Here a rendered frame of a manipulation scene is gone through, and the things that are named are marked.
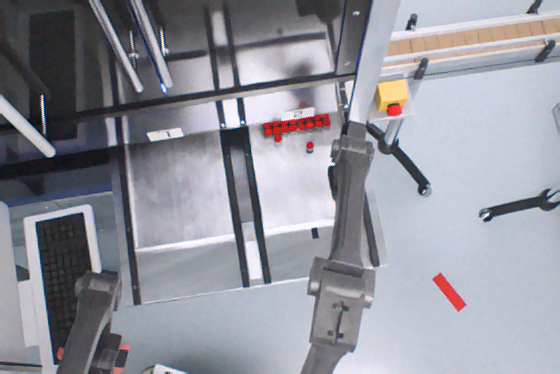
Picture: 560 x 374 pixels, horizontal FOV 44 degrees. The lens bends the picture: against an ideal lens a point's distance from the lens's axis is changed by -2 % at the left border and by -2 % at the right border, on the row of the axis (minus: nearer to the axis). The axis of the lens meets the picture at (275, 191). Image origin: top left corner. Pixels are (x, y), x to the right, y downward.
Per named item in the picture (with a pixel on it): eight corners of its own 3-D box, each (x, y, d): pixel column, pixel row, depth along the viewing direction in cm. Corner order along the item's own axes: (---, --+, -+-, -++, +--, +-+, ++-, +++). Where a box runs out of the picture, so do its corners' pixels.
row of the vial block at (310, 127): (264, 134, 195) (263, 128, 190) (329, 124, 195) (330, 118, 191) (265, 141, 194) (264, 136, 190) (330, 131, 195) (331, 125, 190)
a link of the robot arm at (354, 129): (332, 149, 146) (373, 159, 146) (342, 103, 151) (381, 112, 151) (322, 174, 157) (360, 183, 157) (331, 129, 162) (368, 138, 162)
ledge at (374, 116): (359, 78, 201) (359, 75, 199) (403, 71, 201) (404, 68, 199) (368, 123, 197) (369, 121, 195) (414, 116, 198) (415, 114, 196)
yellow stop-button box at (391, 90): (372, 87, 190) (375, 76, 183) (399, 83, 190) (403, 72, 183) (378, 113, 188) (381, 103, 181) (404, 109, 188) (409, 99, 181)
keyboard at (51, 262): (35, 222, 198) (32, 220, 195) (84, 212, 198) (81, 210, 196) (54, 365, 187) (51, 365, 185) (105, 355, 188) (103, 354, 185)
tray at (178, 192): (124, 131, 196) (121, 127, 193) (217, 117, 197) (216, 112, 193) (137, 252, 187) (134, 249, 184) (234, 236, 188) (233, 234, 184)
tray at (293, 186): (246, 112, 197) (245, 107, 193) (338, 98, 197) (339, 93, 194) (264, 232, 188) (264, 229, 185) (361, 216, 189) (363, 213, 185)
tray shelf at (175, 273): (108, 137, 198) (106, 134, 196) (355, 98, 199) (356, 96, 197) (125, 308, 185) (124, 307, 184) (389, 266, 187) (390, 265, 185)
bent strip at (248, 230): (242, 227, 188) (241, 222, 183) (253, 225, 189) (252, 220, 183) (250, 279, 185) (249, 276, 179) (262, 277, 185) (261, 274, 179)
